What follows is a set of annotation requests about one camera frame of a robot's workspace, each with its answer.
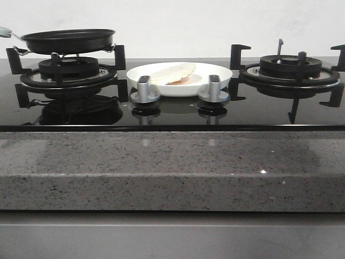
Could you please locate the white ceramic plate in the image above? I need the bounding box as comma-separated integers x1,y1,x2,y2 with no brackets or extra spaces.
127,62,232,97

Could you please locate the fried egg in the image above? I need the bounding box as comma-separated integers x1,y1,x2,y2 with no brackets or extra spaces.
149,63,202,85

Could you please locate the black frying pan mint handle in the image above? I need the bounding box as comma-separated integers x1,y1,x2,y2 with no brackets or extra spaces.
0,26,116,55

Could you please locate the silver stove knob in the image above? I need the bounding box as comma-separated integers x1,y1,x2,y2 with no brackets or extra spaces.
198,74,229,103
130,76,161,104

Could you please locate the black glass gas hob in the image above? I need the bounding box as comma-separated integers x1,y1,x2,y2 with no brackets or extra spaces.
1,59,344,132

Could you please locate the black burner with pot support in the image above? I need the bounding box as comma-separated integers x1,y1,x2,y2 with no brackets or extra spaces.
6,45,128,107

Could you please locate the grey cabinet front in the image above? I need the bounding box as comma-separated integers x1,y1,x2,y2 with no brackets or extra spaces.
1,212,344,258

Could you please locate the wire pan support ring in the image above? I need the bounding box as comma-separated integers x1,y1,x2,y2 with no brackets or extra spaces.
12,43,117,60

